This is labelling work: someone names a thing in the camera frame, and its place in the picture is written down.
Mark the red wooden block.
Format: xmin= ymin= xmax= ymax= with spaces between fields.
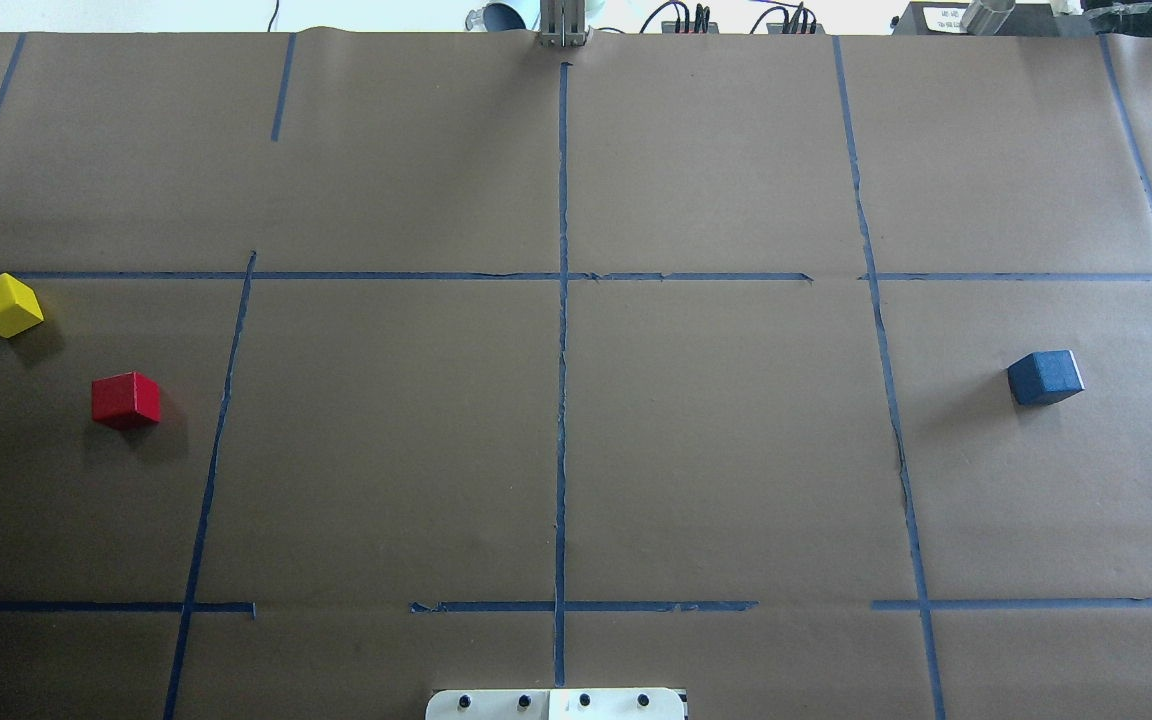
xmin=90 ymin=372 xmax=162 ymax=430

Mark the blue wooden block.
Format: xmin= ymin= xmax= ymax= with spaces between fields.
xmin=1005 ymin=348 xmax=1085 ymax=407

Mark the yellow wooden block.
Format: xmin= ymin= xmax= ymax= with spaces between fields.
xmin=0 ymin=273 xmax=45 ymax=340

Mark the left black power strip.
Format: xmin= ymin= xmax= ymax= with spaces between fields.
xmin=641 ymin=1 xmax=721 ymax=35

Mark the black power strip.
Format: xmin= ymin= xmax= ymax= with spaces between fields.
xmin=641 ymin=1 xmax=721 ymax=35
xmin=771 ymin=3 xmax=824 ymax=35

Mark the light blue plastic cup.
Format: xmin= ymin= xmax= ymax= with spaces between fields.
xmin=476 ymin=1 xmax=540 ymax=32

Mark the right black power strip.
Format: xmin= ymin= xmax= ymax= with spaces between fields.
xmin=771 ymin=3 xmax=824 ymax=35

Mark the black box with label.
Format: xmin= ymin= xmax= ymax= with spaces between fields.
xmin=890 ymin=1 xmax=1097 ymax=38

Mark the silver metal cylinder weight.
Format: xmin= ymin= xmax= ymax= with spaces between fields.
xmin=957 ymin=0 xmax=1016 ymax=37

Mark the aluminium frame post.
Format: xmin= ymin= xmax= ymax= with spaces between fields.
xmin=536 ymin=0 xmax=590 ymax=47

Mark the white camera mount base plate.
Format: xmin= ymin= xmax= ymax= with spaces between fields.
xmin=425 ymin=687 xmax=689 ymax=719

